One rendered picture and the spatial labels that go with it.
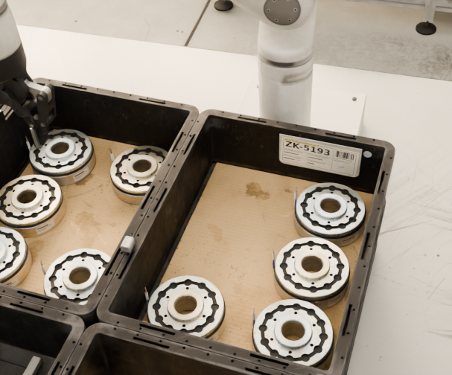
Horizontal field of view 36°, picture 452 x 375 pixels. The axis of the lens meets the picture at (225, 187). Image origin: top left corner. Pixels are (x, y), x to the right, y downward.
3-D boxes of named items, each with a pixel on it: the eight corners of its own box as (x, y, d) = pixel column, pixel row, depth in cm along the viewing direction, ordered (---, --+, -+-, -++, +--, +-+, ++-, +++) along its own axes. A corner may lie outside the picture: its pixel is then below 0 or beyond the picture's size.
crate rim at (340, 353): (204, 117, 111) (202, 106, 109) (395, 154, 104) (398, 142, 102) (94, 329, 86) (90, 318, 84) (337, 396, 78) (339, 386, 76)
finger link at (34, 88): (12, 81, 87) (11, 94, 88) (45, 97, 86) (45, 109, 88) (22, 70, 88) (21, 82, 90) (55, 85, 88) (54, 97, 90)
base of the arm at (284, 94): (260, 114, 132) (258, 36, 120) (310, 114, 131) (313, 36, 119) (258, 146, 126) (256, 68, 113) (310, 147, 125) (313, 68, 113)
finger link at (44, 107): (36, 93, 86) (33, 124, 91) (48, 99, 86) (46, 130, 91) (46, 79, 88) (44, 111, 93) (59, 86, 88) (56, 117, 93)
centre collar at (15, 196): (21, 184, 109) (20, 181, 109) (49, 190, 108) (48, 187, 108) (5, 207, 106) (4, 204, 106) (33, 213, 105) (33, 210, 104)
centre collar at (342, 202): (319, 191, 105) (320, 188, 105) (351, 201, 104) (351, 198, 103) (308, 214, 102) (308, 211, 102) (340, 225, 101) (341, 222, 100)
